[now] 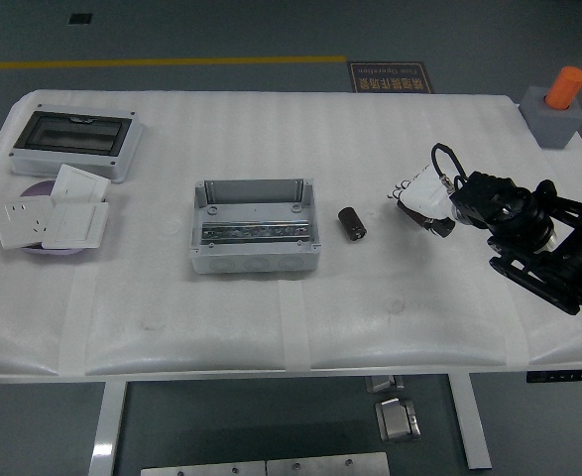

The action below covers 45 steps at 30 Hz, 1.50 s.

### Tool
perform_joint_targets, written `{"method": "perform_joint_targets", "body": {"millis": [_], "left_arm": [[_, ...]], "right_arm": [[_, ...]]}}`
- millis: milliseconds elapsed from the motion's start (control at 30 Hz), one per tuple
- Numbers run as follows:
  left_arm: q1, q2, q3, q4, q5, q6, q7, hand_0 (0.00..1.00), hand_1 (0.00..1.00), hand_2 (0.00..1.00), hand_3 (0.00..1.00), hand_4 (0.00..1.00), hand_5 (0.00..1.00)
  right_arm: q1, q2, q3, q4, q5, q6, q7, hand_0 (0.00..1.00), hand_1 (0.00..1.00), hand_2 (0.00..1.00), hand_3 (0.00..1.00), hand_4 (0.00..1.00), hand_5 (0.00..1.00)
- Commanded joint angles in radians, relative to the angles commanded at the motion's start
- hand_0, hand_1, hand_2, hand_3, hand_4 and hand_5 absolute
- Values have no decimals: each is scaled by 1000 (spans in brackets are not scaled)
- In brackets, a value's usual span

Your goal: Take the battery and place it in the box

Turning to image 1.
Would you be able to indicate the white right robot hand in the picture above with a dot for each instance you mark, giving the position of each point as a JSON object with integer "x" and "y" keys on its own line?
{"x": 427, "y": 191}

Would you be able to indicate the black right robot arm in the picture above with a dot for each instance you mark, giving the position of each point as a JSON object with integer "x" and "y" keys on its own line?
{"x": 518, "y": 213}

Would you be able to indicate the open grey junction box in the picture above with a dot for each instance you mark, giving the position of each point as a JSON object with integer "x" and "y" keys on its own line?
{"x": 251, "y": 205}

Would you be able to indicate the grey distribution box, dark lid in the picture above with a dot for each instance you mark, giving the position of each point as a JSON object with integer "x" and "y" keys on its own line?
{"x": 72, "y": 131}

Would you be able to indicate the brown floor sign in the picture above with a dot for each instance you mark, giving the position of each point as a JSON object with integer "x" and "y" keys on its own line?
{"x": 389, "y": 77}

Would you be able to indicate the white foam table mat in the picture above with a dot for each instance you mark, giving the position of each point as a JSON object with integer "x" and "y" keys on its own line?
{"x": 370, "y": 307}

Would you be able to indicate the grey foam block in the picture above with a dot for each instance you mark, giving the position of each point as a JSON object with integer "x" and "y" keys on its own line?
{"x": 553, "y": 129}

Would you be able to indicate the orange cylinder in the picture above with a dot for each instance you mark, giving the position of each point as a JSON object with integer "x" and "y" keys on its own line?
{"x": 565, "y": 86}

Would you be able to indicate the small metal foot block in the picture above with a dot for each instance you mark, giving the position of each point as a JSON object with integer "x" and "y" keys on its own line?
{"x": 382, "y": 383}

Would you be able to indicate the black table control panel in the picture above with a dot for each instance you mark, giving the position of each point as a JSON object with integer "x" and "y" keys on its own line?
{"x": 565, "y": 376}

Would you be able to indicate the large metal foot block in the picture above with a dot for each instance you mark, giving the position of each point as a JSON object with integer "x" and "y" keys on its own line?
{"x": 397, "y": 421}

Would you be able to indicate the white table leg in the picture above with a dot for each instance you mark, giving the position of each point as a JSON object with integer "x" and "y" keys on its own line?
{"x": 471, "y": 426}
{"x": 107, "y": 431}

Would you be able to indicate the wide grey metal plate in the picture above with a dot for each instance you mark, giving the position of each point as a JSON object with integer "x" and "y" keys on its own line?
{"x": 327, "y": 465}

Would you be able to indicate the narrow grey metal plate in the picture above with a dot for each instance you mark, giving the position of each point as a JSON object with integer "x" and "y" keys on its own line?
{"x": 203, "y": 469}

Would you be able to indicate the black floor hatch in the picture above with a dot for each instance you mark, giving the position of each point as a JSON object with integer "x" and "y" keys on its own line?
{"x": 80, "y": 19}

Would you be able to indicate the purple plate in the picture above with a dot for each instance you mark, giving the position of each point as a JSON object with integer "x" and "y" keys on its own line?
{"x": 37, "y": 191}

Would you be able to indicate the metal rail in junction box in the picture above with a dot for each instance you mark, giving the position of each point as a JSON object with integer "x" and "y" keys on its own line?
{"x": 256, "y": 232}

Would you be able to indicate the small white switch panel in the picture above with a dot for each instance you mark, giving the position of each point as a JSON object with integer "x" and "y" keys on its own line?
{"x": 80, "y": 183}

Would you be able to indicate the large white switch panel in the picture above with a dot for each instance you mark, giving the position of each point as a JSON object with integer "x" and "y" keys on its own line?
{"x": 77, "y": 225}

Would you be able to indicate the white wall socket panel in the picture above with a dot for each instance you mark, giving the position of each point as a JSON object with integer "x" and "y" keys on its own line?
{"x": 20, "y": 223}

